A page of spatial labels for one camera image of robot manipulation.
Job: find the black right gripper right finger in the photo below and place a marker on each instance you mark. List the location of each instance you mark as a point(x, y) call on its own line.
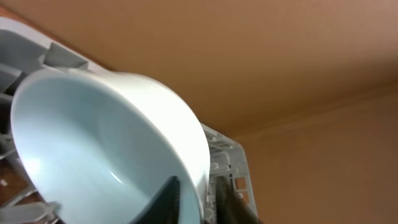
point(229, 208)

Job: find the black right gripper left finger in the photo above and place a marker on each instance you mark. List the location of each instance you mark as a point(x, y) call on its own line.
point(164, 207)

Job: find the light blue bowl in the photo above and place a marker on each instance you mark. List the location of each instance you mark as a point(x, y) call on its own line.
point(101, 145)

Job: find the grey dishwasher rack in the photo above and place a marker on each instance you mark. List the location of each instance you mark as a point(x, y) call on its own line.
point(25, 51)

